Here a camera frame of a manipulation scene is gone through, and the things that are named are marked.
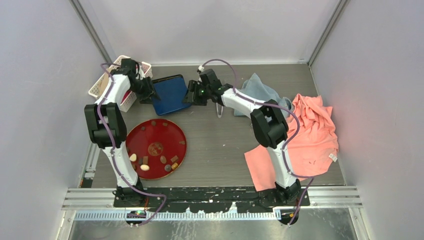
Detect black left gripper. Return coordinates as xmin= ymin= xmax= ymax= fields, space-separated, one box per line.
xmin=129 ymin=76 xmax=160 ymax=105

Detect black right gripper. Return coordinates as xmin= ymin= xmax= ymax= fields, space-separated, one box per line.
xmin=181 ymin=80 xmax=211 ymax=107

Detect white plastic basket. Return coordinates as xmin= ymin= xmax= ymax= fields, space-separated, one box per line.
xmin=88 ymin=55 xmax=153 ymax=113

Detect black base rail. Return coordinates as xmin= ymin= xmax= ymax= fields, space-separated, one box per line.
xmin=113 ymin=185 xmax=311 ymax=215

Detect light blue denim cloth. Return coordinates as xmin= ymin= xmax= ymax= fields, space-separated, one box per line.
xmin=239 ymin=73 xmax=295 ymax=112

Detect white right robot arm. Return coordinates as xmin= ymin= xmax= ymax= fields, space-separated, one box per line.
xmin=183 ymin=66 xmax=301 ymax=206

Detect beige cloth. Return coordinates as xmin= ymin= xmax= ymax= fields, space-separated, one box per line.
xmin=98 ymin=73 xmax=109 ymax=97

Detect pink cloth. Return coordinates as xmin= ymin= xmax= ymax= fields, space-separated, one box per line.
xmin=244 ymin=94 xmax=339 ymax=191

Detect blue tin lid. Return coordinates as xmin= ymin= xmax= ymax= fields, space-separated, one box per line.
xmin=151 ymin=74 xmax=192 ymax=116

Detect white oval chocolate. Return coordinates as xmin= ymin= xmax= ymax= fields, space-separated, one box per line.
xmin=129 ymin=153 xmax=137 ymax=162
xmin=140 ymin=164 xmax=150 ymax=172

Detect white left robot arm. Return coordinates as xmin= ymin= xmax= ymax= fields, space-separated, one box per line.
xmin=84 ymin=57 xmax=156 ymax=207

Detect magenta cloth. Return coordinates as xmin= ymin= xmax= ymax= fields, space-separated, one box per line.
xmin=121 ymin=90 xmax=132 ymax=104

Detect red round tray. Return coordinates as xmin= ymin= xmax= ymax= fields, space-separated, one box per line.
xmin=126 ymin=118 xmax=188 ymax=180

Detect caramel cube chocolate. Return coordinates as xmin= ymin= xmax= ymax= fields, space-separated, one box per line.
xmin=171 ymin=162 xmax=179 ymax=170

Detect metal tongs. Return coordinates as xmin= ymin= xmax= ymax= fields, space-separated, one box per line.
xmin=215 ymin=103 xmax=224 ymax=118

